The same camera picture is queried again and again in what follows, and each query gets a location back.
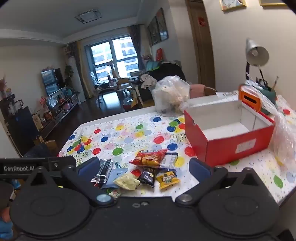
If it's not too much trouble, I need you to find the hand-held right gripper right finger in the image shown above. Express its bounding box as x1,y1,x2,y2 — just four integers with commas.
175,158,266,206

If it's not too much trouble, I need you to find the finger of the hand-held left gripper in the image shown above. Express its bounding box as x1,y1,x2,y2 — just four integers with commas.
45,157,77,177

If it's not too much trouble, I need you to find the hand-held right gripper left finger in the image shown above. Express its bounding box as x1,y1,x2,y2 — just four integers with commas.
24,157,115,207

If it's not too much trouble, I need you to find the silver black snack packet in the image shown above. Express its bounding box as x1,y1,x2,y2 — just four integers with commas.
90,159,114,183

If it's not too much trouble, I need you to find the blue snack packet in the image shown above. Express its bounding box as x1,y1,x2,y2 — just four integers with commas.
101,168,128,189

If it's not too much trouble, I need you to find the white grey snack packet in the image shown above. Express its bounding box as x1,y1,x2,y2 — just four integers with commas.
159,152,179,169

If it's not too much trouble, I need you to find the small yellow snack packet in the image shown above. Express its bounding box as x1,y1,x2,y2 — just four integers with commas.
156,169,181,190

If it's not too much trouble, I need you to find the green red snack packet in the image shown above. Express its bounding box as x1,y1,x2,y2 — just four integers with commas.
106,188,121,198

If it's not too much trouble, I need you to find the red cardboard box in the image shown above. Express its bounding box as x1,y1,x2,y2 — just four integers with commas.
184,100,276,167

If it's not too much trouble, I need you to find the pale yellow snack packet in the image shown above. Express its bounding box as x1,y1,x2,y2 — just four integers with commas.
114,174,141,191

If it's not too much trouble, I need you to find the red chip packet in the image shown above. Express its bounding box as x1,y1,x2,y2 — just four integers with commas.
129,149,167,167

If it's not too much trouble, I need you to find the dark navy snack packet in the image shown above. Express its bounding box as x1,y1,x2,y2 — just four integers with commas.
137,167,160,188

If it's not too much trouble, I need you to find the person's left hand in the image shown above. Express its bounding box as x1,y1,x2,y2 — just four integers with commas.
0,206,14,241

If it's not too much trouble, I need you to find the wooden chair with dark cloth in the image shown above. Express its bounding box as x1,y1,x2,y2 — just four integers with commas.
23,140,58,158

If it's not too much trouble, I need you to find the dark cabinet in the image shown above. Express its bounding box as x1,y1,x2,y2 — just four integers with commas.
0,94,40,154

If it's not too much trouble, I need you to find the grey television cabinet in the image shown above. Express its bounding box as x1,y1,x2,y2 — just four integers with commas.
35,93,80,139

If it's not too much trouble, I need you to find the balloon print tablecloth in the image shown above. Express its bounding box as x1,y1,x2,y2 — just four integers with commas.
57,95,296,204

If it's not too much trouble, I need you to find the pink cloth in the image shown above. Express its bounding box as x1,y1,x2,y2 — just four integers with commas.
190,84,206,99

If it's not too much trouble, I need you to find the wooden coffee table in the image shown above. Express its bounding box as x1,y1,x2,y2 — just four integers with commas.
98,85,132,102

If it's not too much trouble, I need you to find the white printed paper packet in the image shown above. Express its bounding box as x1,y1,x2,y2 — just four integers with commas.
215,91,240,100

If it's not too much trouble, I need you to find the bag of puffed rice cakes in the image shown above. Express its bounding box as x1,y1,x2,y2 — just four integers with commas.
153,75,192,112

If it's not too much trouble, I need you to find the television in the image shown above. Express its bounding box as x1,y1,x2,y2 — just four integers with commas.
41,68,65,96

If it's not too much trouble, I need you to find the orange green storage container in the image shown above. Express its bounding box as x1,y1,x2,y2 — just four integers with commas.
238,84,278,115

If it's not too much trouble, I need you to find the white standing air conditioner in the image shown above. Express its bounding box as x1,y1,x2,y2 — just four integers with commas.
67,57,78,93

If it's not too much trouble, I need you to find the clear plastic bag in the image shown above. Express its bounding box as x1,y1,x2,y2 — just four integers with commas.
244,80,296,164

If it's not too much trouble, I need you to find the yellow grey curtain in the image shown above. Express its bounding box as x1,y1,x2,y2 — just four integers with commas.
73,40,91,99

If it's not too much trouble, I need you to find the dark sofa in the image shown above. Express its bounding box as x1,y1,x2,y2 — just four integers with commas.
139,62,186,108

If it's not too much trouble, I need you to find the large window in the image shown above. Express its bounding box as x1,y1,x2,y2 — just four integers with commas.
84,35,141,84

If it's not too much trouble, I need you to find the black brush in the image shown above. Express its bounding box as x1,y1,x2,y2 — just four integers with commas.
258,65,269,90

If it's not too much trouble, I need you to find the silver desk lamp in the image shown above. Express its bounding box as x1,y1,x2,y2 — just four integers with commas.
245,38,270,81

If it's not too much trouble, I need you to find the square ceiling light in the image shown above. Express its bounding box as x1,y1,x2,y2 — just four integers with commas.
75,9,102,23

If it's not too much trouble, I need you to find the gold framed picture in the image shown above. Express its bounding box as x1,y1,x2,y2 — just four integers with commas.
259,0,289,6
220,0,247,11

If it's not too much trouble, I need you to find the wooden door frame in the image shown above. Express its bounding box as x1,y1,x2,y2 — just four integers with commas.
185,0,216,90

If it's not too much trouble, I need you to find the dark framed wall picture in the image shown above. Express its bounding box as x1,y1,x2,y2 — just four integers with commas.
147,17,160,47
156,8,169,42

